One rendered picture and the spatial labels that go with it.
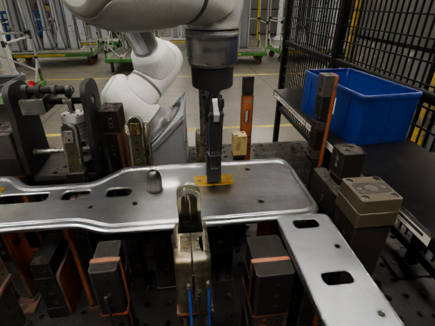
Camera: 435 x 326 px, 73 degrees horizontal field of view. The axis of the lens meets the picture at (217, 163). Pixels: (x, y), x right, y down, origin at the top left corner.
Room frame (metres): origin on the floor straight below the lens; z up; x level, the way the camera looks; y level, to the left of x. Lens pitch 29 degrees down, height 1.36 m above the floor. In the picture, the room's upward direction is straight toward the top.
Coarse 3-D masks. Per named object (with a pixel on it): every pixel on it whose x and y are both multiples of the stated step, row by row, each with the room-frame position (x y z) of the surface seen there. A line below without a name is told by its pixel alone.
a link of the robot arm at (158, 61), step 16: (128, 32) 1.12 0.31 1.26; (144, 32) 1.15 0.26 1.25; (144, 48) 1.17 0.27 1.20; (160, 48) 1.22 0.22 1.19; (176, 48) 1.32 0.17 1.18; (144, 64) 1.19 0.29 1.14; (160, 64) 1.20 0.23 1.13; (176, 64) 1.29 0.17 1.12; (160, 80) 1.22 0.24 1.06; (160, 96) 1.24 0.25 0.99
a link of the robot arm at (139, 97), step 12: (108, 84) 1.15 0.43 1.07; (120, 84) 1.15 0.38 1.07; (132, 84) 1.16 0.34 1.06; (144, 84) 1.18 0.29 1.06; (108, 96) 1.13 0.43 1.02; (120, 96) 1.12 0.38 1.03; (132, 96) 1.14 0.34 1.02; (144, 96) 1.16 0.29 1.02; (156, 96) 1.20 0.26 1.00; (132, 108) 1.12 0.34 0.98; (144, 108) 1.14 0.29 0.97; (156, 108) 1.17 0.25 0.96; (144, 120) 1.12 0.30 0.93
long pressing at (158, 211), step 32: (256, 160) 0.64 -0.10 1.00; (32, 192) 0.51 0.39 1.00; (64, 192) 0.51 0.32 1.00; (96, 192) 0.51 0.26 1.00; (160, 192) 0.51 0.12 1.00; (224, 192) 0.51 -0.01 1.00; (256, 192) 0.51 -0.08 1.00; (288, 192) 0.51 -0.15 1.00; (0, 224) 0.41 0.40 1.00; (32, 224) 0.41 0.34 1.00; (64, 224) 0.41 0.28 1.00; (96, 224) 0.41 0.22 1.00; (128, 224) 0.41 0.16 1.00; (160, 224) 0.41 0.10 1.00; (224, 224) 0.42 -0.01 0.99
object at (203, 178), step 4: (196, 176) 0.55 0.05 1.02; (200, 176) 0.55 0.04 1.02; (204, 176) 0.55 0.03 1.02; (224, 176) 0.55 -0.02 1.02; (228, 176) 0.55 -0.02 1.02; (196, 180) 0.53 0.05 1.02; (204, 180) 0.53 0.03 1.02; (224, 180) 0.53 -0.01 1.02; (228, 180) 0.53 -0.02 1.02; (232, 180) 0.53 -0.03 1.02; (200, 184) 0.52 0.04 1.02; (204, 184) 0.52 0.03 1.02; (208, 184) 0.52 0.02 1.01; (212, 184) 0.52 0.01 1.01; (216, 184) 0.52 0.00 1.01; (220, 184) 0.52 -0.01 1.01; (224, 184) 0.52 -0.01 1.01
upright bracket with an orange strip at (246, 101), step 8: (248, 80) 0.70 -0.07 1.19; (248, 88) 0.70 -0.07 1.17; (248, 96) 0.70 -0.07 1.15; (248, 104) 0.70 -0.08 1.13; (240, 112) 0.71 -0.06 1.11; (248, 112) 0.70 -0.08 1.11; (240, 120) 0.70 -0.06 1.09; (248, 120) 0.70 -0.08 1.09; (240, 128) 0.70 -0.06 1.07; (248, 128) 0.70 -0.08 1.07; (248, 136) 0.70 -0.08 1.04; (248, 144) 0.70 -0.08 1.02; (248, 152) 0.70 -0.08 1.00
